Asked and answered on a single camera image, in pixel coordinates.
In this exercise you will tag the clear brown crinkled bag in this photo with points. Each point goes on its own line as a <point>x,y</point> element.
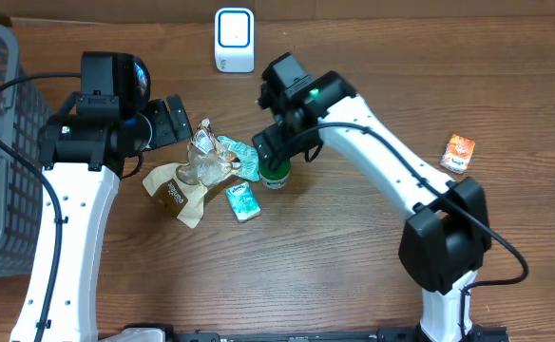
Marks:
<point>180,188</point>

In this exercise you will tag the green lid jar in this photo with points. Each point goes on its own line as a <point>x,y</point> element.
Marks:
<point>274,179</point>

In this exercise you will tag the grey plastic mesh basket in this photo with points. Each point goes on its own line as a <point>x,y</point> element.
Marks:
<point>23,110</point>

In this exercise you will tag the teal tissue pack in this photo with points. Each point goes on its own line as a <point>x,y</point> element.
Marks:
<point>243,202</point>

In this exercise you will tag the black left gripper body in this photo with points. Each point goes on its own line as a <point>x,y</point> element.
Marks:
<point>163,132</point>

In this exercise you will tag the teal white snack packet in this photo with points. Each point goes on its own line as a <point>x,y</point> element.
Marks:
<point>248,158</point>

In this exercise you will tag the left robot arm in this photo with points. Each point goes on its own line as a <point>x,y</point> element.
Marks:
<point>82,150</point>

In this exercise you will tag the orange small carton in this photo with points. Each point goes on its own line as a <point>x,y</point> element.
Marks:
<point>458,154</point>

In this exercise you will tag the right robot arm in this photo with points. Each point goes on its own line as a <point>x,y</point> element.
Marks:
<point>443,241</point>

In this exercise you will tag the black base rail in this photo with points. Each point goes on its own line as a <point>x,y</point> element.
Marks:
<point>391,334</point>

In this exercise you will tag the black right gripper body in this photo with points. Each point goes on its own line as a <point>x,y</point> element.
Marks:
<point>284,144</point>

